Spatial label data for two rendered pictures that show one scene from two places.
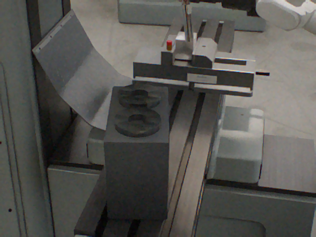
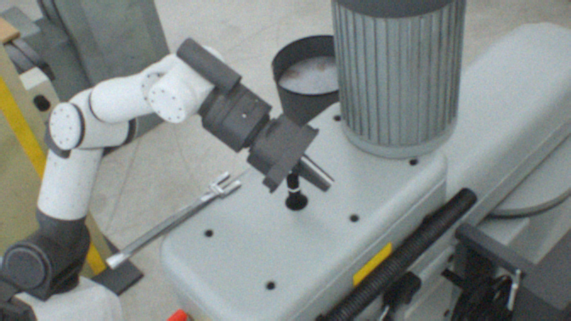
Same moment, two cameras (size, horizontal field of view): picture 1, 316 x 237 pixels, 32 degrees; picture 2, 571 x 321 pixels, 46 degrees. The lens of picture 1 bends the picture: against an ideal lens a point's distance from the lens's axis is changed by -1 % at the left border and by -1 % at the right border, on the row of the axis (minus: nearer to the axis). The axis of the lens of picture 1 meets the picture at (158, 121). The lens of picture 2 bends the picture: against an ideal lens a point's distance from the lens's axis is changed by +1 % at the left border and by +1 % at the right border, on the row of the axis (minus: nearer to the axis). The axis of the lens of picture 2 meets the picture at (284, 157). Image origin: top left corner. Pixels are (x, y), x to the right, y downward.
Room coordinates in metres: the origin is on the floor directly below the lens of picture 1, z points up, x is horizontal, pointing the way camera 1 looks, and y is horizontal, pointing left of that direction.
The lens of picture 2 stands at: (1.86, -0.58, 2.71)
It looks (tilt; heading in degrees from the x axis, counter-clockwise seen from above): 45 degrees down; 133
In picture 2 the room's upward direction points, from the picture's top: 10 degrees counter-clockwise
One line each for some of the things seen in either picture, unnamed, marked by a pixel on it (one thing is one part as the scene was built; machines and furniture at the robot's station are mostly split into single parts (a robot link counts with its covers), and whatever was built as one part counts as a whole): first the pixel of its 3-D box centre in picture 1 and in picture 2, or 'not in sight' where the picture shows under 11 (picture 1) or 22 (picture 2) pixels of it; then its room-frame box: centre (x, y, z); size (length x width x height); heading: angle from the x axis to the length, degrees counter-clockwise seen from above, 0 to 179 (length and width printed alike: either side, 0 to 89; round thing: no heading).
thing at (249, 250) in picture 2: not in sight; (308, 227); (1.38, -0.05, 1.81); 0.47 x 0.26 x 0.16; 79
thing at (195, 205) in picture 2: not in sight; (174, 219); (1.23, -0.19, 1.89); 0.24 x 0.04 x 0.01; 76
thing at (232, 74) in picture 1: (195, 62); not in sight; (1.44, -0.10, 0.98); 0.35 x 0.15 x 0.11; 79
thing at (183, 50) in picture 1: (186, 45); not in sight; (1.45, -0.07, 1.03); 0.06 x 0.05 x 0.06; 169
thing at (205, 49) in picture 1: (205, 52); not in sight; (1.44, -0.13, 1.02); 0.12 x 0.06 x 0.04; 169
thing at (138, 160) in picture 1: (139, 147); not in sight; (0.93, 0.04, 1.03); 0.22 x 0.12 x 0.20; 0
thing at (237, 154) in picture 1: (179, 131); not in sight; (1.37, -0.06, 0.79); 0.50 x 0.35 x 0.12; 79
